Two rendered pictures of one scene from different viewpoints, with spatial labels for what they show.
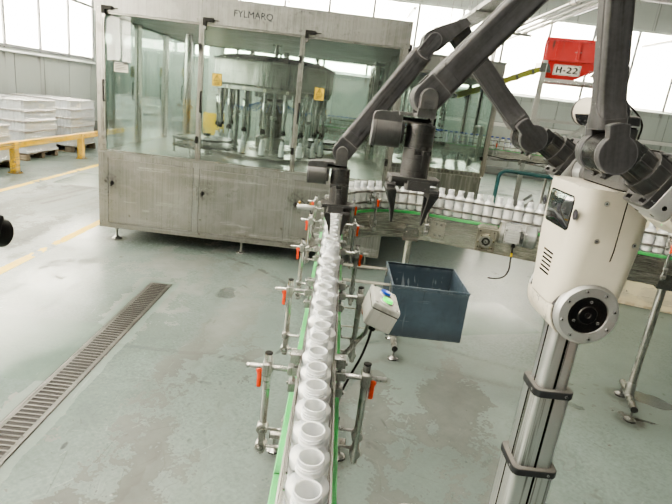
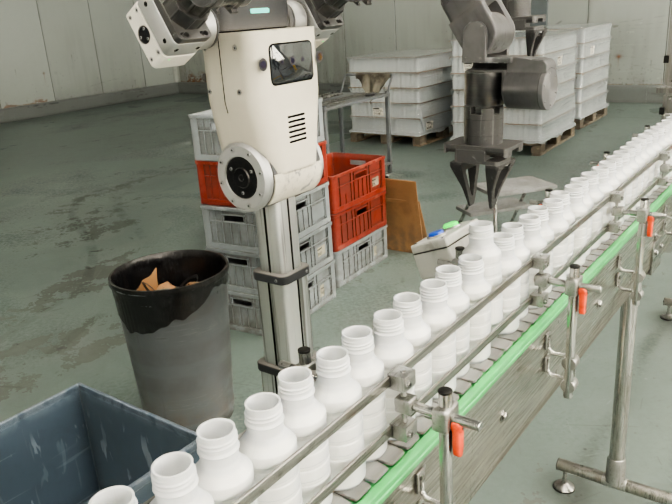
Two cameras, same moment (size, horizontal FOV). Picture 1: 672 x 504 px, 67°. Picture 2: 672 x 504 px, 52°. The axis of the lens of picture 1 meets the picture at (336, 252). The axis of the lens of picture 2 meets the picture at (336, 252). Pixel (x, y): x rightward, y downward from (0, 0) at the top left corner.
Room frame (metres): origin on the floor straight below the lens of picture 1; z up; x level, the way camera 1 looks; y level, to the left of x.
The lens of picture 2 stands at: (2.46, 0.47, 1.52)
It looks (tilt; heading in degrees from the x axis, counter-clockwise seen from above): 19 degrees down; 218
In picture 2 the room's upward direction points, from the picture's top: 4 degrees counter-clockwise
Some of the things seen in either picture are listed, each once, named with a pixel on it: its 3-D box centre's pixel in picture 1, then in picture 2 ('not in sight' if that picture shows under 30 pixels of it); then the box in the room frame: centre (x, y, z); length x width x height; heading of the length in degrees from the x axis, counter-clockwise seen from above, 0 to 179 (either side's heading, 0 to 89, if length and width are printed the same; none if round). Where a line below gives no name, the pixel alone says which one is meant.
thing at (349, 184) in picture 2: not in sight; (333, 181); (-0.77, -2.07, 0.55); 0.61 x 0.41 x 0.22; 4
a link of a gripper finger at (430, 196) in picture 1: (417, 202); not in sight; (1.05, -0.16, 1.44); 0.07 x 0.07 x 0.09; 1
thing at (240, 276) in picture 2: not in sight; (272, 253); (-0.07, -1.96, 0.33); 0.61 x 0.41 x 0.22; 7
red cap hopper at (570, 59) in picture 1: (556, 141); not in sight; (8.00, -3.12, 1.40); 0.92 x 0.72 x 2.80; 73
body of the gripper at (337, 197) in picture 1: (338, 196); (483, 129); (1.51, 0.01, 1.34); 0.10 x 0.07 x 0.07; 91
